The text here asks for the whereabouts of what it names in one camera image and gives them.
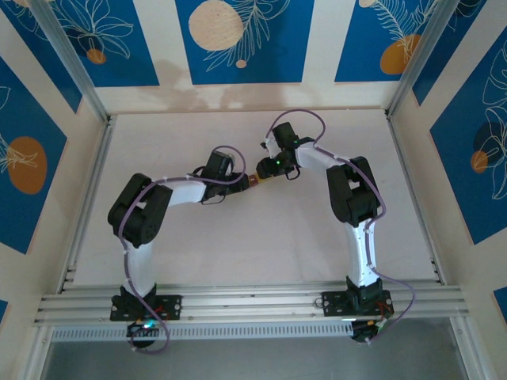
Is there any aluminium cross beam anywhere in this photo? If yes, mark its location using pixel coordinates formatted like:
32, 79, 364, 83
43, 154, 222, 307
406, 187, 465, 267
33, 279, 471, 328

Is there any grey metal sheet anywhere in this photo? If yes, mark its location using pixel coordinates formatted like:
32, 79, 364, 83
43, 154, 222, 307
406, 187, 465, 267
39, 340, 468, 380

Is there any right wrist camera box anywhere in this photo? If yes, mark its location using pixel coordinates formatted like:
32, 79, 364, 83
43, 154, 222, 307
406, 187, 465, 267
260, 135, 280, 160

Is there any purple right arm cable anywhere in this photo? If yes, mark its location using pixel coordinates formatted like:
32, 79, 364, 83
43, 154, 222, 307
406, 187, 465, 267
267, 108, 417, 337

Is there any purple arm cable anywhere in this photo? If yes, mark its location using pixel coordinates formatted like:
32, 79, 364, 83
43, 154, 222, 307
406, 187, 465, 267
117, 146, 247, 355
267, 108, 417, 337

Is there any aluminium side rail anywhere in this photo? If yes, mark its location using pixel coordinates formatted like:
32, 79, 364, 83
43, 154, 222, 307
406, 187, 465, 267
386, 114, 447, 286
57, 116, 118, 296

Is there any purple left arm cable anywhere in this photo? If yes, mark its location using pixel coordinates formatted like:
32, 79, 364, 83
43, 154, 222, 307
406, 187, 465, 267
117, 146, 247, 355

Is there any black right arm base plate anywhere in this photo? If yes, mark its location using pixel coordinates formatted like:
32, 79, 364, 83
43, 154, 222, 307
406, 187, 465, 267
321, 291, 395, 317

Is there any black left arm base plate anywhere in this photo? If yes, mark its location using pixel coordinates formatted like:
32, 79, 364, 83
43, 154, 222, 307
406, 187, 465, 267
109, 294, 184, 322

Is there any grey slotted cable duct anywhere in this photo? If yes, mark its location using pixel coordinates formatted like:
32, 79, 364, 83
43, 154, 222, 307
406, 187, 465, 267
49, 322, 357, 344

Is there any aluminium frame post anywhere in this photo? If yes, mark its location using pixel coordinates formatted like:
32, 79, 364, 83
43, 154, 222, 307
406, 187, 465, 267
21, 326, 55, 380
449, 316, 482, 380
27, 0, 112, 124
386, 0, 471, 120

